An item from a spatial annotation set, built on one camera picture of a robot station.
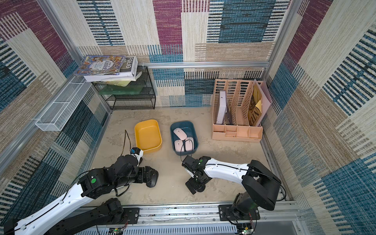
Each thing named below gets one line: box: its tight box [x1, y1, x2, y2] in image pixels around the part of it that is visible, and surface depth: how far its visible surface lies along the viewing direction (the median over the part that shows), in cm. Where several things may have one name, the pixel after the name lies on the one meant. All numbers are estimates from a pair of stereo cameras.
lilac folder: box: [253, 78, 273, 127], surface depth 88 cm
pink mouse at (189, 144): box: [185, 136, 195, 152], surface depth 99 cm
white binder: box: [216, 90, 227, 124], surface depth 99 cm
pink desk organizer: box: [211, 78, 263, 143], surface depth 102 cm
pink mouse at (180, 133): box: [173, 127, 188, 141], surface depth 104 cm
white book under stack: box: [83, 67, 143, 83], surface depth 82 cm
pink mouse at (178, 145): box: [174, 139, 185, 152], surface depth 98 cm
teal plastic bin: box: [170, 120, 199, 156], surface depth 103 cm
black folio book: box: [119, 55, 139, 75], surface depth 86 cm
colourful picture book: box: [73, 55, 126, 76], surface depth 83 cm
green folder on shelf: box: [98, 85, 144, 95], surface depth 96 cm
